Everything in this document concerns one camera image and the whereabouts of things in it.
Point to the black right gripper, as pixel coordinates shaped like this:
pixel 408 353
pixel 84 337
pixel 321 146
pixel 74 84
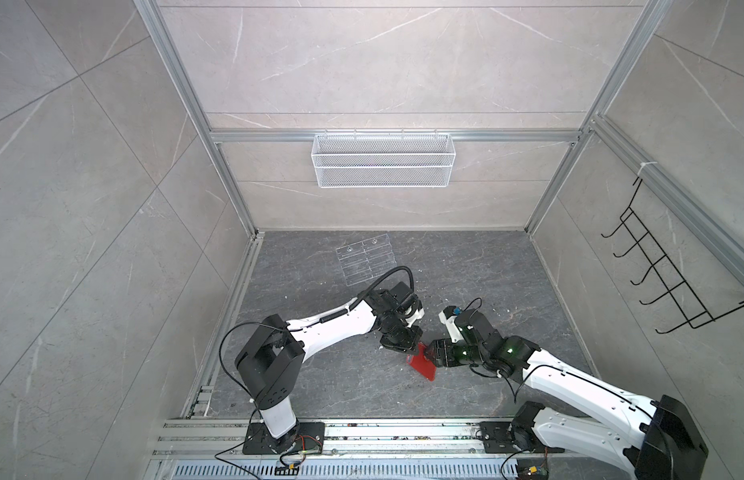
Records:
pixel 442 348

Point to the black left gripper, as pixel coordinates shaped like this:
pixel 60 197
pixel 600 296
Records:
pixel 412 345

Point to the red leather card holder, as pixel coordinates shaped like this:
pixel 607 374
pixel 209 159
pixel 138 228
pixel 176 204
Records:
pixel 420 363

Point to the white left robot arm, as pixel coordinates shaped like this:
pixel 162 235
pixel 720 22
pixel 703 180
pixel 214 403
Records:
pixel 270 362

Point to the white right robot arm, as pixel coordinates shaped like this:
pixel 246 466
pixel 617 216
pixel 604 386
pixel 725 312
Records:
pixel 649 438

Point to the clear acrylic organizer tray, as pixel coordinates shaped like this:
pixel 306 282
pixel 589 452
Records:
pixel 364 261

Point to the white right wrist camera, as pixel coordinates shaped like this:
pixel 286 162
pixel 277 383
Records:
pixel 447 317

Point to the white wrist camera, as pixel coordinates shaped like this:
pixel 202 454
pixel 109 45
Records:
pixel 414 313
pixel 447 317

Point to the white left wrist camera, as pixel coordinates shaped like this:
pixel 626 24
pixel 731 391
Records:
pixel 414 313

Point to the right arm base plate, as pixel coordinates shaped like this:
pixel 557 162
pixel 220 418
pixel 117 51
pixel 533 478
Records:
pixel 506 437

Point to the white wire mesh basket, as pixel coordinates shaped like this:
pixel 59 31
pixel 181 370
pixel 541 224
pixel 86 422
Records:
pixel 383 160

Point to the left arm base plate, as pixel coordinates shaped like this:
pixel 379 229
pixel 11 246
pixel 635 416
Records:
pixel 259 441

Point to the black wire hook rack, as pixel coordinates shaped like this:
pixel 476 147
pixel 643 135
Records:
pixel 660 266

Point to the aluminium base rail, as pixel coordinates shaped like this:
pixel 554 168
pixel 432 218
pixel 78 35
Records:
pixel 348 448

